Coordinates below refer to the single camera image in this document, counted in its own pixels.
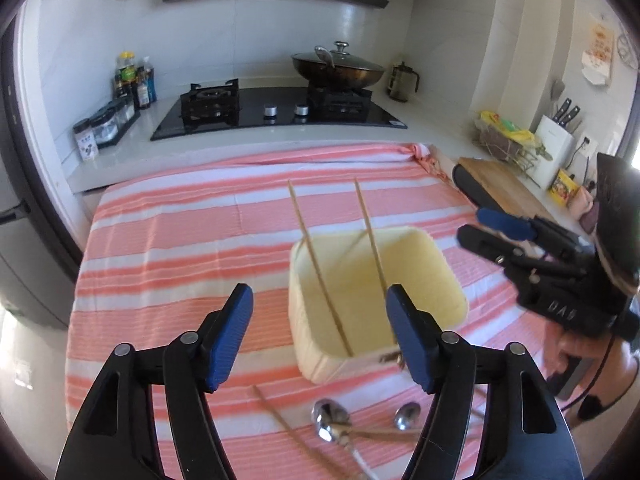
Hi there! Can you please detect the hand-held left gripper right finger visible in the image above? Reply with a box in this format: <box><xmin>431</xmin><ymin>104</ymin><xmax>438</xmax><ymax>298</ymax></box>
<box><xmin>385</xmin><ymin>283</ymin><xmax>587</xmax><ymax>480</ymax></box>

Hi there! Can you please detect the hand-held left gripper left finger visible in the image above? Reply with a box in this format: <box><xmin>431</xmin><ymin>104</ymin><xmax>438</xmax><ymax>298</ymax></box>
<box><xmin>54</xmin><ymin>283</ymin><xmax>254</xmax><ymax>480</ymax></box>

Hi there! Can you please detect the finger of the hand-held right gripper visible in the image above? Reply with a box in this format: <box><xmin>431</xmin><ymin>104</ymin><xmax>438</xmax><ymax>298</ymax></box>
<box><xmin>477</xmin><ymin>208</ymin><xmax>596</xmax><ymax>256</ymax></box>
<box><xmin>457</xmin><ymin>224</ymin><xmax>591</xmax><ymax>286</ymax></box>

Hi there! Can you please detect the white ribbed storage basket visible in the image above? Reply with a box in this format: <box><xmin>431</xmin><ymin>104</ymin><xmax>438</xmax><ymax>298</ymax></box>
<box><xmin>289</xmin><ymin>226</ymin><xmax>469</xmax><ymax>385</ymax></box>

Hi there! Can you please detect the metal spoon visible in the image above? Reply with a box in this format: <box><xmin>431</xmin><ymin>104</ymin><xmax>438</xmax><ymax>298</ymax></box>
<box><xmin>394</xmin><ymin>402</ymin><xmax>422</xmax><ymax>432</ymax></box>
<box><xmin>312</xmin><ymin>398</ymin><xmax>381</xmax><ymax>480</ymax></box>

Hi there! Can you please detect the wooden chopstick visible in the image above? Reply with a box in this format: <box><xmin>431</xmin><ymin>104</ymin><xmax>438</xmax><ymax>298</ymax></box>
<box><xmin>252</xmin><ymin>386</ymin><xmax>326</xmax><ymax>466</ymax></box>
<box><xmin>354</xmin><ymin>179</ymin><xmax>392</xmax><ymax>293</ymax></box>
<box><xmin>288</xmin><ymin>181</ymin><xmax>354</xmax><ymax>357</ymax></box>

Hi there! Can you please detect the person's right forearm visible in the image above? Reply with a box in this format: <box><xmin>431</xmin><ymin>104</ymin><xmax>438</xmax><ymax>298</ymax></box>
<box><xmin>570</xmin><ymin>337</ymin><xmax>640</xmax><ymax>431</ymax></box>

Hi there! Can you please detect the person's right hand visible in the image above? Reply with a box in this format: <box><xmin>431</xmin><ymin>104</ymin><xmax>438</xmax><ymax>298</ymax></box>
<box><xmin>547</xmin><ymin>327</ymin><xmax>596</xmax><ymax>376</ymax></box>

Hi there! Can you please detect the wooden cutting board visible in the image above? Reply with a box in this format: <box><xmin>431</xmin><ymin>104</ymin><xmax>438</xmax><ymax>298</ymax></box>
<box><xmin>457</xmin><ymin>156</ymin><xmax>556</xmax><ymax>221</ymax></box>

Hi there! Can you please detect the yellow snack packet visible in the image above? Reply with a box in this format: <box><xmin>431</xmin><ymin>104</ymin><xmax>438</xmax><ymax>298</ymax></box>
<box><xmin>548</xmin><ymin>170</ymin><xmax>580</xmax><ymax>206</ymax></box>

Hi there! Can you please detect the white knife block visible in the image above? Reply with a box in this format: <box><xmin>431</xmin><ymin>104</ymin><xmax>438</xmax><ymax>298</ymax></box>
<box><xmin>530</xmin><ymin>115</ymin><xmax>575</xmax><ymax>190</ymax></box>

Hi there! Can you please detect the yellow plastic bag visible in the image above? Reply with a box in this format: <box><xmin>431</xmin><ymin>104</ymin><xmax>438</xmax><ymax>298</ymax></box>
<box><xmin>480</xmin><ymin>111</ymin><xmax>536</xmax><ymax>147</ymax></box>

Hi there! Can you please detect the pink white striped cloth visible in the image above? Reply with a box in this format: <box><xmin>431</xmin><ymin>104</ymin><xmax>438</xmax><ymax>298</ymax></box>
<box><xmin>65</xmin><ymin>142</ymin><xmax>591</xmax><ymax>480</ymax></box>

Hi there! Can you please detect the glass french press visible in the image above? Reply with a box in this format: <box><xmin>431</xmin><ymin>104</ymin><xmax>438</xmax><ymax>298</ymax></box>
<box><xmin>387</xmin><ymin>61</ymin><xmax>421</xmax><ymax>103</ymax></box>

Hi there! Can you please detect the dark wok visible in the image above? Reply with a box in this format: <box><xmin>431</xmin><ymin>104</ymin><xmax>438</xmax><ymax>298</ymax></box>
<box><xmin>291</xmin><ymin>51</ymin><xmax>386</xmax><ymax>89</ymax></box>

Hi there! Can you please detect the glass wok lid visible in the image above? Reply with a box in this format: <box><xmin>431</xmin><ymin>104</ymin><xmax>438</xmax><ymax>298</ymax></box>
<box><xmin>295</xmin><ymin>41</ymin><xmax>383</xmax><ymax>73</ymax></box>

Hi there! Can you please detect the black gas stove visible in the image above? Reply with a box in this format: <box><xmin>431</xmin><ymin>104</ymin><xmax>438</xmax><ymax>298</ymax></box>
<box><xmin>150</xmin><ymin>78</ymin><xmax>408</xmax><ymax>142</ymax></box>

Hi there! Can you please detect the dark sauce bottle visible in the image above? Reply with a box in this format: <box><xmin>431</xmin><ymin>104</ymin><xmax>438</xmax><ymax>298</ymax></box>
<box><xmin>135</xmin><ymin>66</ymin><xmax>152</xmax><ymax>110</ymax></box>

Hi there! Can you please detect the yellow cap oil bottle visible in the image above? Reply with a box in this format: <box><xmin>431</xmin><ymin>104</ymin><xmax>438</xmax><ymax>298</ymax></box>
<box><xmin>116</xmin><ymin>51</ymin><xmax>139</xmax><ymax>101</ymax></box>

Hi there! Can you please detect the wire dish rack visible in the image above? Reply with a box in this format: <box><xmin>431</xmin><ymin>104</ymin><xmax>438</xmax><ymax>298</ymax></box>
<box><xmin>475</xmin><ymin>120</ymin><xmax>543</xmax><ymax>181</ymax></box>

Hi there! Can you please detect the white wall outlet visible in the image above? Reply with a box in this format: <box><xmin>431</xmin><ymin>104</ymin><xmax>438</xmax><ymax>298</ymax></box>
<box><xmin>575</xmin><ymin>135</ymin><xmax>598</xmax><ymax>183</ymax></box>

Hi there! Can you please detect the wall calendar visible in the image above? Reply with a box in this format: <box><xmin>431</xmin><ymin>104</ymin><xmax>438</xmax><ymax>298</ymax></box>
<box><xmin>580</xmin><ymin>19</ymin><xmax>615</xmax><ymax>86</ymax></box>

